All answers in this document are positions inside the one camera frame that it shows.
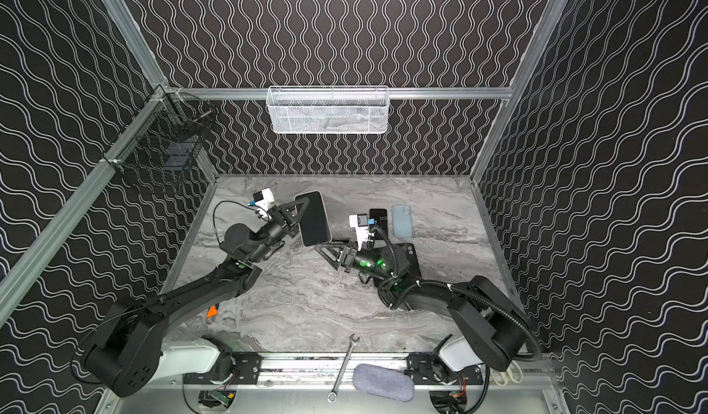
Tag white wire basket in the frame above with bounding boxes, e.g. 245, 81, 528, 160
265, 86, 391, 135

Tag black phone case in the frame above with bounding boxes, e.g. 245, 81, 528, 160
394, 244, 420, 279

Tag silver wrench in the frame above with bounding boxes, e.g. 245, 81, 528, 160
327, 334, 360, 404

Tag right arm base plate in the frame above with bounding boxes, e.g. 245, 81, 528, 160
404, 353, 484, 386

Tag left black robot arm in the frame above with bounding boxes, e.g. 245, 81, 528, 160
77, 196, 311, 397

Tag orange handled adjustable wrench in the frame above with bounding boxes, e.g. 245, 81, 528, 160
206, 304, 219, 324

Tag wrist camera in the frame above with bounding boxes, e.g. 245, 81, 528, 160
250, 188, 275, 218
348, 214, 378, 251

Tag black wire basket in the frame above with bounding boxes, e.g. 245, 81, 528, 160
111, 92, 217, 196

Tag white scissors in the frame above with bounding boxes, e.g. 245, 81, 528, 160
490, 362, 524, 386

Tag pale blue phone case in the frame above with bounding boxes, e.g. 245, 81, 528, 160
392, 205, 414, 239

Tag grey cloth pad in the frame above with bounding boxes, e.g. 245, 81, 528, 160
352, 363, 415, 403

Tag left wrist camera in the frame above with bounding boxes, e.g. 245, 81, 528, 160
250, 188, 275, 218

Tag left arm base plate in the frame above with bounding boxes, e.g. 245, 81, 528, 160
183, 352, 263, 386

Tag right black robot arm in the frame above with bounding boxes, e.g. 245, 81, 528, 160
315, 240, 530, 372

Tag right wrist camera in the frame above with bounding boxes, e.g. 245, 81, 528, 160
348, 214, 378, 251

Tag black phone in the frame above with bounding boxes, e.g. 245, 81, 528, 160
295, 191, 332, 247

